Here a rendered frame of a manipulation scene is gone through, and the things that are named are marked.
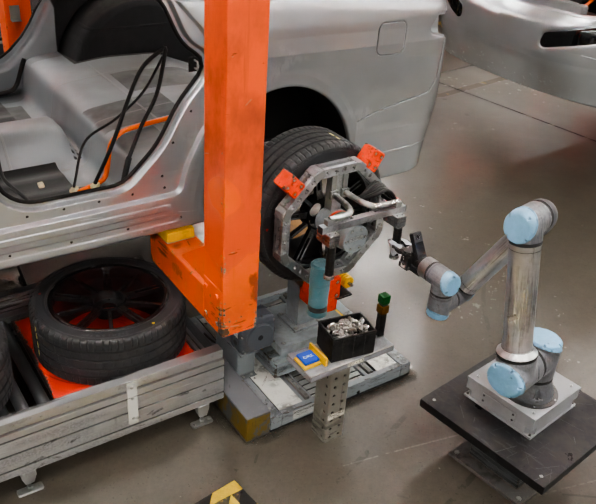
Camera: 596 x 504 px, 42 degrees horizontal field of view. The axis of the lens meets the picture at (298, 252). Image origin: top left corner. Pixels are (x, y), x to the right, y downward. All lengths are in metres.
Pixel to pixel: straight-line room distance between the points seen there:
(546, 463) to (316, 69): 1.87
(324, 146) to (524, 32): 2.56
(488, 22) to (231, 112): 3.27
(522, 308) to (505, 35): 3.01
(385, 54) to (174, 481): 2.10
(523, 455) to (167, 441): 1.46
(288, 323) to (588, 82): 2.70
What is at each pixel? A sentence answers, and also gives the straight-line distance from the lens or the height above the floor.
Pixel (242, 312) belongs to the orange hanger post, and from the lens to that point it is 3.09.
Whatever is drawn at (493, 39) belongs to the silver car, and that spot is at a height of 1.04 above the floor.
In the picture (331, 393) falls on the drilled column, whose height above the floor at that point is 0.28.
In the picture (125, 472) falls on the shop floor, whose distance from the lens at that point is 3.33.
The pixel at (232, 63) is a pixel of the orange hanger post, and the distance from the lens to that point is 2.60.
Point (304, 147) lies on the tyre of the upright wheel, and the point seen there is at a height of 1.16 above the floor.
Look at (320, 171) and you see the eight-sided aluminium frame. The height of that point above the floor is 1.12.
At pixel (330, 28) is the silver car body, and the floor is 1.55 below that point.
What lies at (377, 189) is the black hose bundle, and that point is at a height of 1.03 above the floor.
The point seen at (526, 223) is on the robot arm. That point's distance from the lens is 2.71.
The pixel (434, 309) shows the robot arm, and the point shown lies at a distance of 3.11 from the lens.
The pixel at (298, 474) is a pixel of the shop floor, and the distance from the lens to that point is 3.31.
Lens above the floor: 2.42
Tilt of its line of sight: 31 degrees down
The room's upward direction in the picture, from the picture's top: 4 degrees clockwise
